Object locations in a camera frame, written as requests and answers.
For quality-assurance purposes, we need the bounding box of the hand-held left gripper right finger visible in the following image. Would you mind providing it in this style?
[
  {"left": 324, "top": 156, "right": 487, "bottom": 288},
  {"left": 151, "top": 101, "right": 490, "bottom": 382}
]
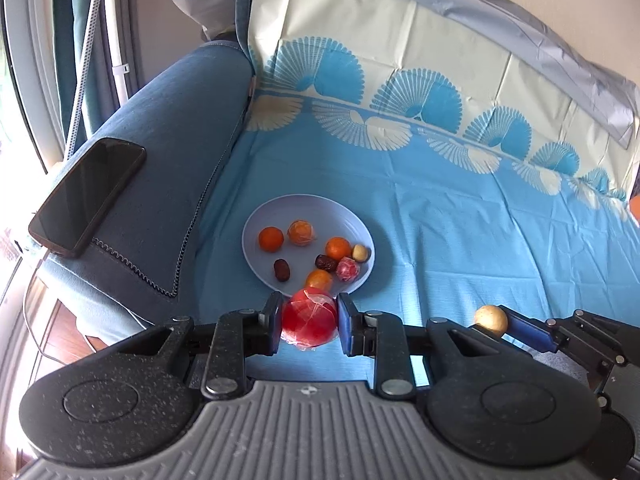
[{"left": 336, "top": 292, "right": 483, "bottom": 401}]

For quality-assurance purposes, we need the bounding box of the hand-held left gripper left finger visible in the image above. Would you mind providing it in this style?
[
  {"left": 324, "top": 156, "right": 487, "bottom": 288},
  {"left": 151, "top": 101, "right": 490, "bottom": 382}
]
[{"left": 142, "top": 291, "right": 286, "bottom": 401}]

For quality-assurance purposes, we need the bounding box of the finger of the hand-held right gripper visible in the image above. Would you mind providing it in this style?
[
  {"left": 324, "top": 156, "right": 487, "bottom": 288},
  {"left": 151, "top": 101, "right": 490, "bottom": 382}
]
[
  {"left": 466, "top": 325, "right": 533, "bottom": 357},
  {"left": 498, "top": 304, "right": 640, "bottom": 393}
]

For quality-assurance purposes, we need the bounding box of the tan longan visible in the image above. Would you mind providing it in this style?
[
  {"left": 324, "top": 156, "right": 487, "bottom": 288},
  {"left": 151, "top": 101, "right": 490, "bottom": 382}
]
[{"left": 474, "top": 304, "right": 509, "bottom": 335}]

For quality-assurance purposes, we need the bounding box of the red apple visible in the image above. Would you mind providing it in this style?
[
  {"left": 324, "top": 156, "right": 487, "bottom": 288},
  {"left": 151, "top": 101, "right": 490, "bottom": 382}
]
[{"left": 281, "top": 288, "right": 339, "bottom": 350}]

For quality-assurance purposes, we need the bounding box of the small orange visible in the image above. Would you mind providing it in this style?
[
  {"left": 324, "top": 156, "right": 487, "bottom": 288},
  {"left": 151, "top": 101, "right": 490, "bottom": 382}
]
[
  {"left": 305, "top": 268, "right": 334, "bottom": 291},
  {"left": 258, "top": 226, "right": 284, "bottom": 253},
  {"left": 325, "top": 236, "right": 352, "bottom": 262}
]

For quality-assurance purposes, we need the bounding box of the small red fruit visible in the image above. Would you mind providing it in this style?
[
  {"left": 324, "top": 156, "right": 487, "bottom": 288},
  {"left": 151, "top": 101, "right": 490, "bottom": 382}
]
[{"left": 335, "top": 256, "right": 362, "bottom": 283}]

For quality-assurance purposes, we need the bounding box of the pale blue round plate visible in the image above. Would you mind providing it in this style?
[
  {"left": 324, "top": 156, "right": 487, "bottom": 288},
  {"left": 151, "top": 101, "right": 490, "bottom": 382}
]
[{"left": 242, "top": 194, "right": 375, "bottom": 299}]

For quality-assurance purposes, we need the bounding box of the peeled tangerine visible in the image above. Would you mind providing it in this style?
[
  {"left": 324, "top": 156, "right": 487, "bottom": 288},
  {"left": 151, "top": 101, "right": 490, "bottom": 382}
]
[{"left": 287, "top": 219, "right": 318, "bottom": 247}]

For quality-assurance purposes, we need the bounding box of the blue fan-print tablecloth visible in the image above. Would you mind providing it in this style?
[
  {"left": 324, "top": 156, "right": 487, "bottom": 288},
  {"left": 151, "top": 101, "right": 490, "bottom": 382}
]
[{"left": 192, "top": 0, "right": 640, "bottom": 381}]

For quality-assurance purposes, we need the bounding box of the blue sofa armrest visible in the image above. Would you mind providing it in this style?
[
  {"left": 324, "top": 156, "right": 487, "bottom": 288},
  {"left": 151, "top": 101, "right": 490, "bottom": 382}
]
[{"left": 37, "top": 0, "right": 258, "bottom": 346}]

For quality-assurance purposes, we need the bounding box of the black smartphone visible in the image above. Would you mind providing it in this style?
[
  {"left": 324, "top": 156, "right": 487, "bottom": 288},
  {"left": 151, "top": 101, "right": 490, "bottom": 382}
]
[{"left": 28, "top": 136, "right": 147, "bottom": 259}]

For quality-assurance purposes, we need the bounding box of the white pole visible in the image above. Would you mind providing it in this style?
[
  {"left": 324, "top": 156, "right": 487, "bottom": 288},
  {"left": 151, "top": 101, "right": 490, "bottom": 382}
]
[{"left": 102, "top": 0, "right": 132, "bottom": 108}]

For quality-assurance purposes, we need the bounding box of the teal curtain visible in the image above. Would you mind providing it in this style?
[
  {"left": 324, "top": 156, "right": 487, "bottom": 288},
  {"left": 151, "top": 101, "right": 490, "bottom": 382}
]
[{"left": 50, "top": 0, "right": 108, "bottom": 141}]

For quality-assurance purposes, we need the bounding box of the thin white cable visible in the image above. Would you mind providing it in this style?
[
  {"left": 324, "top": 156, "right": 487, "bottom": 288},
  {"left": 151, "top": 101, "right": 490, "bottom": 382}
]
[{"left": 21, "top": 260, "right": 71, "bottom": 363}]

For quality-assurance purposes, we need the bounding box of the white dotted strap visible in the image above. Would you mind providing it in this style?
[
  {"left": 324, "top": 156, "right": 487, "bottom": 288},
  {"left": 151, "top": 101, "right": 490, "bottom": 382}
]
[{"left": 64, "top": 0, "right": 106, "bottom": 161}]

